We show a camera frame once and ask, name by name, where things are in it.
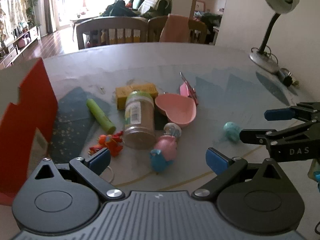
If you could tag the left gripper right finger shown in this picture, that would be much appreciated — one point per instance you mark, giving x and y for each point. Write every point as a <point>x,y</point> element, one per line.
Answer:
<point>228,171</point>

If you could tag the yellow cardboard box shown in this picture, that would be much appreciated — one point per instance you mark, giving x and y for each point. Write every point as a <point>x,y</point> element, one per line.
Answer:
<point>148,90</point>

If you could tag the black plug adapter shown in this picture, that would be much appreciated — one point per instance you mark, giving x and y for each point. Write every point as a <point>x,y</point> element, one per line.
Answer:
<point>286,78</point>

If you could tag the wooden chair with pink cloth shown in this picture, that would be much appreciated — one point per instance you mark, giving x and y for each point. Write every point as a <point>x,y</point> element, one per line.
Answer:
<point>197,30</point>

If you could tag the small glass globe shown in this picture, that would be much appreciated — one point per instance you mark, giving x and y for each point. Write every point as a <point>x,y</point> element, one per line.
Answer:
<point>172,129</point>

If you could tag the spice jar green lid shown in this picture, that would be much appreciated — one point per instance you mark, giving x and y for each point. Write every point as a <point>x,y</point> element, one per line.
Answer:
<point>139,128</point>

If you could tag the red orange toy figure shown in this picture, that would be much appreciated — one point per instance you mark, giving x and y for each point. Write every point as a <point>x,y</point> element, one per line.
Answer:
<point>113,142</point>

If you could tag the teal egg toy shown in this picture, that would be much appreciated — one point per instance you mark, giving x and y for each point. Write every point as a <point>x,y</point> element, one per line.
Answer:
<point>232,131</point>

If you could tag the red cardboard storage box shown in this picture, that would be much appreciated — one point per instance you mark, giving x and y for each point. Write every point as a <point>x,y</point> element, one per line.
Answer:
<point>28,111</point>

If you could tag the pink cloth on chair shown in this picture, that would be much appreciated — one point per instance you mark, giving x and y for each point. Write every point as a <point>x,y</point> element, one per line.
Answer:
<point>176,29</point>

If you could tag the green tube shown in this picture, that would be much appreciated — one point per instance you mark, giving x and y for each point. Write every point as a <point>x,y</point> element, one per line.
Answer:
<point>106,124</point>

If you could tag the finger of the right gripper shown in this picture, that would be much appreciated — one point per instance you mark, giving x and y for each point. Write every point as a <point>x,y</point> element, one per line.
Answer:
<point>262,136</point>
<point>303,111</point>

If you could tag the pink heart-shaped bowl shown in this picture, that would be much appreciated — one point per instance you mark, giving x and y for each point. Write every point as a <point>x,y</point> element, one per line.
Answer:
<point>179,109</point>

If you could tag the dark wooden chair left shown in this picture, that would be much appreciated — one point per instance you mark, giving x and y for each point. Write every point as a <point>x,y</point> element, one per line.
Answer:
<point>102,31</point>

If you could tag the white air conditioner tower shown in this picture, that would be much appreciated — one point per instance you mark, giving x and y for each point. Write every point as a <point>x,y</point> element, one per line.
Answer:
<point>40,17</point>

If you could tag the wooden tv console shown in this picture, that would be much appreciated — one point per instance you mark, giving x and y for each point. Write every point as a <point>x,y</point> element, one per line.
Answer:
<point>12,51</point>

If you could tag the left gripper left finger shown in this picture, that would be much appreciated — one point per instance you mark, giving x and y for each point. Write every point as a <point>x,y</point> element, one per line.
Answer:
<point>87,172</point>

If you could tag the sofa with clothes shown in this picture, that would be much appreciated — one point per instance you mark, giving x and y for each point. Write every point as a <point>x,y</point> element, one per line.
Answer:
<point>139,8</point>

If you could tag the pink figurine doll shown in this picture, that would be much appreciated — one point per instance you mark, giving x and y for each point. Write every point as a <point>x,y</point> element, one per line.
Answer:
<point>167,145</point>

